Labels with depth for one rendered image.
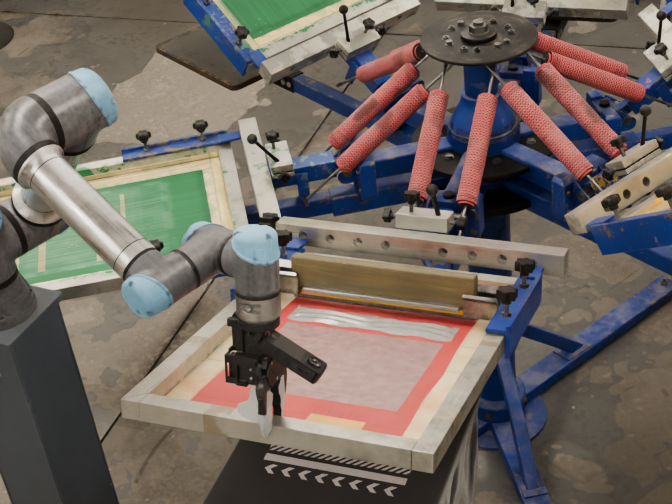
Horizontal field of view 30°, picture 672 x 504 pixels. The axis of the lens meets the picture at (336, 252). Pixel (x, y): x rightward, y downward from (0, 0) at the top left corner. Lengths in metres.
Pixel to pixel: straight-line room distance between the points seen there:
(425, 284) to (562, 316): 1.79
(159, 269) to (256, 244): 0.16
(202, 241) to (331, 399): 0.42
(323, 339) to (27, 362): 0.62
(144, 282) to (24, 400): 0.76
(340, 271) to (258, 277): 0.65
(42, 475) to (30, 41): 4.26
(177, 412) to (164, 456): 1.80
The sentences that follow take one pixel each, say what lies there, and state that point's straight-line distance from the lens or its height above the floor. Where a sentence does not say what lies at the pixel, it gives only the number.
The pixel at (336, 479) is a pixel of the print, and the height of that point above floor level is 0.95.
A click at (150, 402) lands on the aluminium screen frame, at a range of 2.27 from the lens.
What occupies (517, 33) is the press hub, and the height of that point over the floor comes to 1.31.
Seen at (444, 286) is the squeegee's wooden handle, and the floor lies 1.16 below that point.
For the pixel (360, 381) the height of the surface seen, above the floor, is 1.17.
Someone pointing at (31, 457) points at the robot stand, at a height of 0.86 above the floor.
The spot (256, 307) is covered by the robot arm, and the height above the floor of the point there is 1.49.
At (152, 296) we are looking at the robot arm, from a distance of 2.03.
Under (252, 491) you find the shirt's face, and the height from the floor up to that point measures 0.95.
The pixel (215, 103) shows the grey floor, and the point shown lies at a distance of 5.88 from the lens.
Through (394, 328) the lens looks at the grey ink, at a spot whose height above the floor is 1.11.
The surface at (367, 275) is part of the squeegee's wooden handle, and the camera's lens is 2.64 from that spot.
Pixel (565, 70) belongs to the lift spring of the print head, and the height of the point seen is 1.21.
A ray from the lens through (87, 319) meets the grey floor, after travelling 4.67.
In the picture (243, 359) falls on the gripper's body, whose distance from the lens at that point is 2.11.
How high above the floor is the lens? 2.74
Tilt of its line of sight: 35 degrees down
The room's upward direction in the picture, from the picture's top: 8 degrees counter-clockwise
